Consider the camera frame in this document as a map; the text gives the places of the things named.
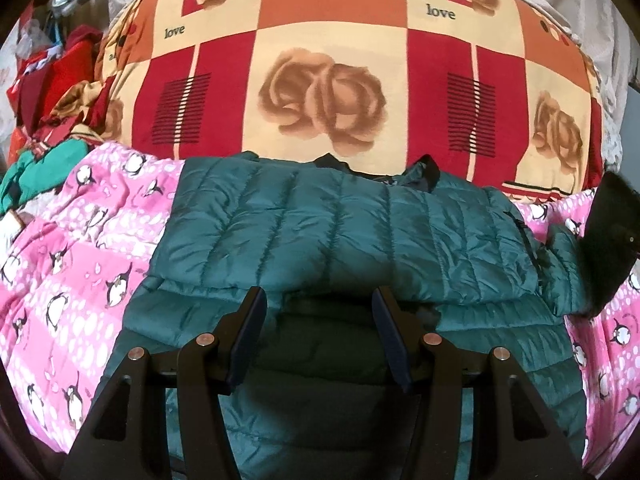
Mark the green garment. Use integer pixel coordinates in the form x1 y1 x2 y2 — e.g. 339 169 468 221
1 139 89 214

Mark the rose patterned folded blanket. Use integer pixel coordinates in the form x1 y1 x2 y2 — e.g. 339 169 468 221
96 0 606 196

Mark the red clothes pile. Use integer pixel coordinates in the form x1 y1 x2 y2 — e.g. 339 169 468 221
6 25 119 162

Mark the pink penguin bed quilt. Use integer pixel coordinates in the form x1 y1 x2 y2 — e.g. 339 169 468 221
1 143 182 452

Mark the teal quilted puffer jacket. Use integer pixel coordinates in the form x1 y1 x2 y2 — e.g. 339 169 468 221
106 154 587 479

